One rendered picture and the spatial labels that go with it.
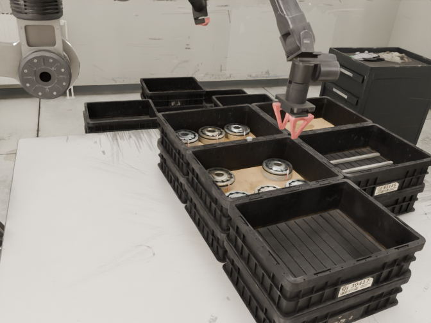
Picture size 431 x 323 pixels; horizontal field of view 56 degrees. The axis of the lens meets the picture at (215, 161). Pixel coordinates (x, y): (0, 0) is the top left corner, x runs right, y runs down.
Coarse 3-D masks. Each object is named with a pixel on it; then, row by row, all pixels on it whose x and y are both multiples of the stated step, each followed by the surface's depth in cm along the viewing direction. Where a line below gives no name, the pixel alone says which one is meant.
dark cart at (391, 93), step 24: (336, 48) 281; (360, 48) 288; (384, 48) 295; (360, 72) 253; (384, 72) 250; (408, 72) 256; (336, 96) 281; (360, 96) 255; (384, 96) 260; (408, 96) 266; (384, 120) 270; (408, 120) 278
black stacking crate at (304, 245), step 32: (320, 192) 116; (352, 192) 117; (256, 224) 111; (288, 224) 115; (320, 224) 116; (352, 224) 117; (384, 224) 108; (256, 256) 96; (288, 256) 103; (320, 256) 104; (352, 256) 105; (320, 288) 89
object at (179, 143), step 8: (240, 104) 165; (248, 104) 165; (168, 112) 152; (176, 112) 153; (184, 112) 154; (256, 112) 160; (160, 120) 147; (168, 128) 140; (176, 136) 136; (264, 136) 141; (272, 136) 141; (176, 144) 134; (184, 144) 131; (208, 144) 132; (216, 144) 132; (184, 152) 129
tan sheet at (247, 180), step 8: (248, 168) 140; (256, 168) 141; (240, 176) 135; (248, 176) 136; (256, 176) 136; (296, 176) 138; (240, 184) 131; (248, 184) 132; (256, 184) 132; (264, 184) 132; (272, 184) 133; (280, 184) 133; (224, 192) 126; (248, 192) 127
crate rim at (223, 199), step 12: (228, 144) 133; (240, 144) 134; (300, 144) 138; (192, 156) 124; (312, 156) 131; (204, 168) 119; (204, 180) 116; (324, 180) 118; (216, 192) 109; (264, 192) 110; (228, 204) 106
